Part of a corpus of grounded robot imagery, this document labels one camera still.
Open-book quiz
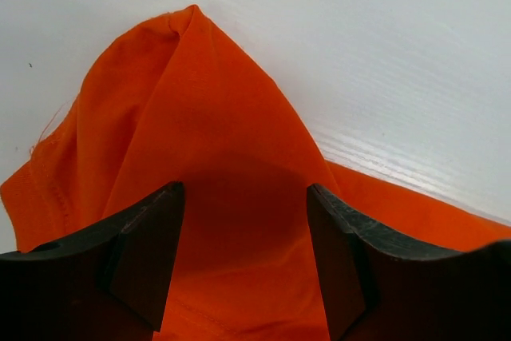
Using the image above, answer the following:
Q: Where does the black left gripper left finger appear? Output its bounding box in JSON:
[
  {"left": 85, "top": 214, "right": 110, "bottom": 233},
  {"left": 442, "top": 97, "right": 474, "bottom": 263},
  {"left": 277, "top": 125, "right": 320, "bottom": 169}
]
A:
[{"left": 1, "top": 183, "right": 184, "bottom": 340}]

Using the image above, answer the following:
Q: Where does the orange t shirt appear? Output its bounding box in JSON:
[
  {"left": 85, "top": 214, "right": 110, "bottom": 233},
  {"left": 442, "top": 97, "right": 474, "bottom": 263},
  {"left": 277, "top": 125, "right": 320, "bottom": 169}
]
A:
[{"left": 1, "top": 6, "right": 510, "bottom": 340}]

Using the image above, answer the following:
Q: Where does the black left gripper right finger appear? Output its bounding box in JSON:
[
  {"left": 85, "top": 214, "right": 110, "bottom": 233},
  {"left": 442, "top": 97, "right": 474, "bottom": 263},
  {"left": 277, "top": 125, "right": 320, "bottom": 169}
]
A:
[{"left": 307, "top": 184, "right": 510, "bottom": 340}]

